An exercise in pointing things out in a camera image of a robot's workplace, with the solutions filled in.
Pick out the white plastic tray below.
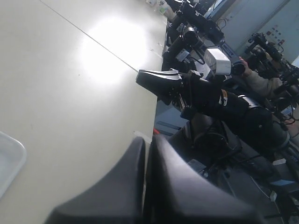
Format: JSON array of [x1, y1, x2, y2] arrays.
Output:
[[0, 132, 27, 198]]

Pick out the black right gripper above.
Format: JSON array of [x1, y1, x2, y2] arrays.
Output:
[[136, 69, 210, 114]]

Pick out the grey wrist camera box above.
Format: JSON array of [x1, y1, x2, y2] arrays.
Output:
[[204, 48, 232, 76]]

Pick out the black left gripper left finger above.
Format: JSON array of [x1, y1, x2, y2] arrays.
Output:
[[45, 137, 146, 224]]

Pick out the background robot arms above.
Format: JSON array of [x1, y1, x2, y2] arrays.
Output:
[[163, 0, 299, 102]]

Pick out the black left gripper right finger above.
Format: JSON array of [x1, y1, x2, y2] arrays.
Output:
[[143, 135, 265, 224]]

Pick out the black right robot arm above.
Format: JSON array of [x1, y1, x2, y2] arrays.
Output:
[[135, 70, 290, 151]]

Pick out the person in beige sleeve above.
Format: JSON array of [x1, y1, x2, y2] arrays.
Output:
[[239, 57, 282, 99]]

